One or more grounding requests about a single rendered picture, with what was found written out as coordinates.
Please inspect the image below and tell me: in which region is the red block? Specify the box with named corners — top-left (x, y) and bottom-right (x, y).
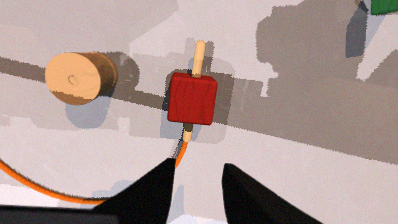
top-left (167, 72), bottom-right (218, 125)

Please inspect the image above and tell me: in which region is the thin wooden stick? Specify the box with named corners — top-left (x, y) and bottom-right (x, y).
top-left (0, 40), bottom-right (206, 204)

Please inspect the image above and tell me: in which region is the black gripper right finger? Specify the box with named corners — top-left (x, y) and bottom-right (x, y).
top-left (222, 163), bottom-right (323, 224)

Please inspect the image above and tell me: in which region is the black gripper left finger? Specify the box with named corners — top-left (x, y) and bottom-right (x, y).
top-left (0, 158), bottom-right (176, 224)

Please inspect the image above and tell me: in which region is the light wooden cylinder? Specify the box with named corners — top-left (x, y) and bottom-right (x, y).
top-left (45, 52), bottom-right (118, 105)

